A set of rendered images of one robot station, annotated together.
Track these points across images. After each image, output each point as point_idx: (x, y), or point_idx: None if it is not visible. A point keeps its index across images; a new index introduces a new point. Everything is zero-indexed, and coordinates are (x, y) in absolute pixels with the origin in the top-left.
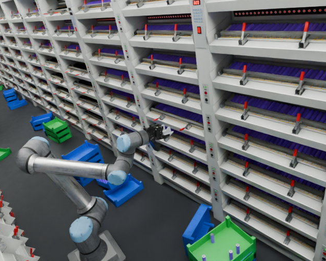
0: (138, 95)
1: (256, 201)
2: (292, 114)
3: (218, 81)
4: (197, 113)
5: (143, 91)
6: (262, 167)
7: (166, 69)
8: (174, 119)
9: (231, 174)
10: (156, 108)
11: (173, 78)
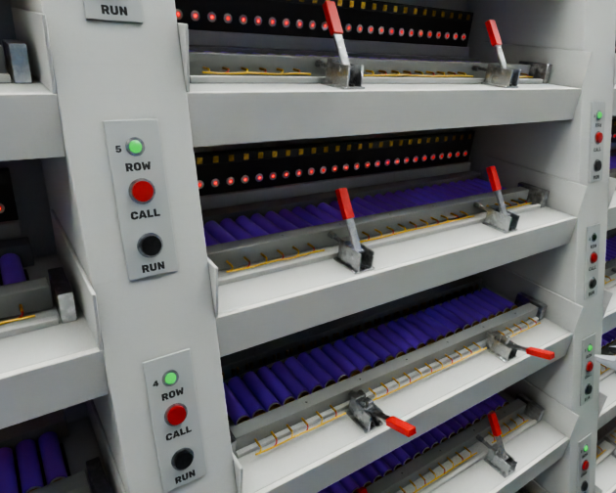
0: (195, 351)
1: None
2: None
3: None
4: (551, 246)
5: (227, 301)
6: (610, 340)
7: (425, 85)
8: (413, 380)
9: None
10: (248, 418)
11: (484, 117)
